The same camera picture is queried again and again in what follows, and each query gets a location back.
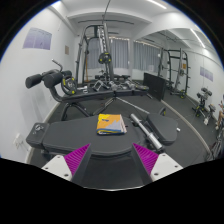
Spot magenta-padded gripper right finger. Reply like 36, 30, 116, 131
130, 142, 184, 186

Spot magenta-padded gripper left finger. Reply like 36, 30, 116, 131
41, 143, 93, 186

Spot yellow orange printed towel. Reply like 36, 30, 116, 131
96, 113, 128, 136

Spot black flat padded weight bench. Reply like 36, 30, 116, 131
25, 112, 180, 158

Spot silver barbell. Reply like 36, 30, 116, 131
129, 113, 165, 152

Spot dumbbell rack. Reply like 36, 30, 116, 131
192, 86, 218, 126

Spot black bench with roller pads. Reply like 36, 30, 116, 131
24, 59, 152, 122

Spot black cabinet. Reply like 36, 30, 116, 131
143, 72, 167, 101

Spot black weight plate yellow marks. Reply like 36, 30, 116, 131
61, 75, 79, 96

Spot black squat rack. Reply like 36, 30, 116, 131
157, 47, 191, 100

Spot small black weight plate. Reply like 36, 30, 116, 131
97, 52, 112, 65

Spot grey window curtains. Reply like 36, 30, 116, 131
87, 36, 161, 73

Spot long ceiling light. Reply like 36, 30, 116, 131
145, 0, 168, 10
189, 27, 207, 50

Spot white wall socket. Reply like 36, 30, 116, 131
13, 133, 24, 150

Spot purple wall poster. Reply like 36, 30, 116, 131
22, 27, 53, 51
199, 65, 215, 83

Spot black cable weight machine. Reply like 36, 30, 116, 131
74, 23, 116, 84

